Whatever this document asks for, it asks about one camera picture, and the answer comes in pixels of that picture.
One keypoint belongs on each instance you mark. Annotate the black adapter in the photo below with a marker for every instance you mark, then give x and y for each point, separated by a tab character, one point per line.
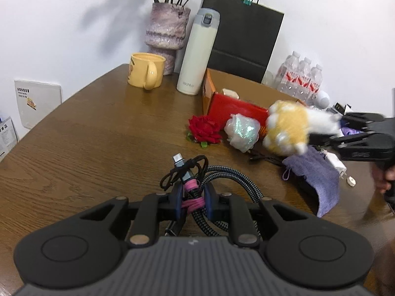
341	108

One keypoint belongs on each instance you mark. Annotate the clear glass jar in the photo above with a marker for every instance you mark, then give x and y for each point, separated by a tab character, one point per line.
269	78

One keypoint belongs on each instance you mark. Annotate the wooden desktop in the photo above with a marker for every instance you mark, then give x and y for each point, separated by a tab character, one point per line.
92	145

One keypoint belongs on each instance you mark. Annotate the purple ceramic vase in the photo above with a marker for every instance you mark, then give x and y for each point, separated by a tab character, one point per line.
166	27

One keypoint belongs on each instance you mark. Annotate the purple tissue packet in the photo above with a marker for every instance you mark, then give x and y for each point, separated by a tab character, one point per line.
351	131

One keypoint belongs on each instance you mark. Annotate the white wall charger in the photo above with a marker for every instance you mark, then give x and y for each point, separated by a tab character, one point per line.
334	163

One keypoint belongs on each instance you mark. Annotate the yellow white plush toy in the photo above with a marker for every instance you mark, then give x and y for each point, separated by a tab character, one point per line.
287	126

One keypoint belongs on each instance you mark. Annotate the water bottle red label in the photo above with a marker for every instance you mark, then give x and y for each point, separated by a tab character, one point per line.
288	67
314	81
301	75

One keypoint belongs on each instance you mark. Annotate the white sign board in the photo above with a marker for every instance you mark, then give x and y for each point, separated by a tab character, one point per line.
37	101

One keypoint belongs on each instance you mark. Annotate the yellow mug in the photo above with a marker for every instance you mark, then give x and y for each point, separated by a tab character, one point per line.
143	69

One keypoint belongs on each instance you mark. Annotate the iridescent ball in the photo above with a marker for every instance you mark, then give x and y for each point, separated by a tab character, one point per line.
242	131

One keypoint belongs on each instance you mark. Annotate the small white round item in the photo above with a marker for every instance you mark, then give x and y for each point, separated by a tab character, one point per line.
351	181

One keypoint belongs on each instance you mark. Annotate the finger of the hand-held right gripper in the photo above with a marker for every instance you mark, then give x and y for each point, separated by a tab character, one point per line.
361	119
336	140

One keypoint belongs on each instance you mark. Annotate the purple fabric pouch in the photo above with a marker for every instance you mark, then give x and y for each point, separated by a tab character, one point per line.
317	169

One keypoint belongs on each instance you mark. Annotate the person's right hand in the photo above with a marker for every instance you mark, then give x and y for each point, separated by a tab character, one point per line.
384	180

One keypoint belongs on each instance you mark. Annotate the stack of booklets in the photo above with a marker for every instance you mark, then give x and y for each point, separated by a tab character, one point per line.
6	135

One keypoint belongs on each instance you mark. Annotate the white cube charger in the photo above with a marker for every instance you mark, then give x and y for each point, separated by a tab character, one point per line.
230	93

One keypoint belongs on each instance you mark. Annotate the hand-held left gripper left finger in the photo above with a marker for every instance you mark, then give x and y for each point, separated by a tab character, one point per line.
178	203

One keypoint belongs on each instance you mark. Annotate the cardboard box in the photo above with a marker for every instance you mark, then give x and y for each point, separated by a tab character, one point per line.
259	88

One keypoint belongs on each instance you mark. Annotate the green binder clip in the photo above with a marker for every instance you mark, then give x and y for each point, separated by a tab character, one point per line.
247	0

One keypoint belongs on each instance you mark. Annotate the black paper bag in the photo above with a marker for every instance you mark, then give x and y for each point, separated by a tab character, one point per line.
243	34

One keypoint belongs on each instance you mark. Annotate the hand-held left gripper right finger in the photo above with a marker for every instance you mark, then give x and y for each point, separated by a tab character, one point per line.
209	203

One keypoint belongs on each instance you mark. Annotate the white thermos bottle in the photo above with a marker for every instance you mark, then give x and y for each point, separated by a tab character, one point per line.
196	55

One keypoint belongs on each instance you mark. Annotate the red fabric rose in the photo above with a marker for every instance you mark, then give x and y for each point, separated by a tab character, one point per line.
203	129

